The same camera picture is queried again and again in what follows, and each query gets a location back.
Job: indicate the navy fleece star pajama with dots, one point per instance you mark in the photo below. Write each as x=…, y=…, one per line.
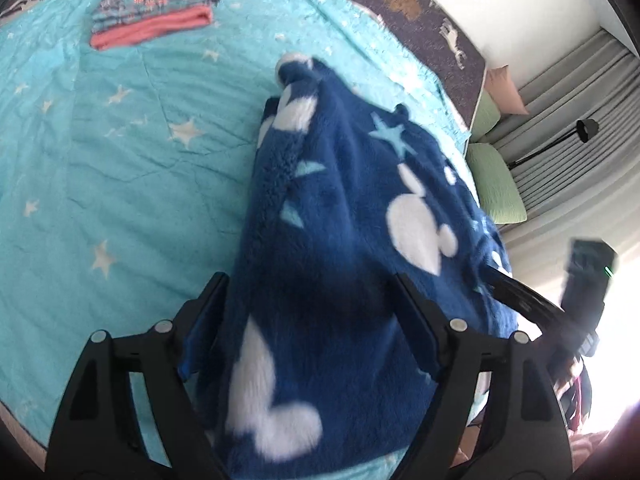
x=311, y=372

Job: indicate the turquoise star quilt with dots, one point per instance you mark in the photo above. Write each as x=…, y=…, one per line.
x=113, y=231

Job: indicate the dark deer pattern bedsheet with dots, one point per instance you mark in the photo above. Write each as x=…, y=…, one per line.
x=218, y=77

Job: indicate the green pillow at headboard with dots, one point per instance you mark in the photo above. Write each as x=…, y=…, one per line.
x=487, y=116

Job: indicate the green pillow near curtain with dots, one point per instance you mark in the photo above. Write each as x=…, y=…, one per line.
x=496, y=189

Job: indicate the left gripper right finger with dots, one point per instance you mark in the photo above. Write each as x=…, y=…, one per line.
x=483, y=382

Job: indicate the black floor lamp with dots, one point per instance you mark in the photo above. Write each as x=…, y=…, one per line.
x=584, y=131

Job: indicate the grey curtain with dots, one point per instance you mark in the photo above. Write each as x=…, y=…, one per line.
x=575, y=190

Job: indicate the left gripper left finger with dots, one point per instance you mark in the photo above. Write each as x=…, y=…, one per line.
x=126, y=413

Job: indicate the pink pillow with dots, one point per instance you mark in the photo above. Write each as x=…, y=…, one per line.
x=503, y=91

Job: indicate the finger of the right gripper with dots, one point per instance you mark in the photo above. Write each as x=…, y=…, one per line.
x=521, y=298

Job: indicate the person's right hand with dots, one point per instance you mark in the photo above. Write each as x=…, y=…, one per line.
x=542, y=450

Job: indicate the folded floral pink clothes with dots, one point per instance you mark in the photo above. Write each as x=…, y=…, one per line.
x=125, y=23

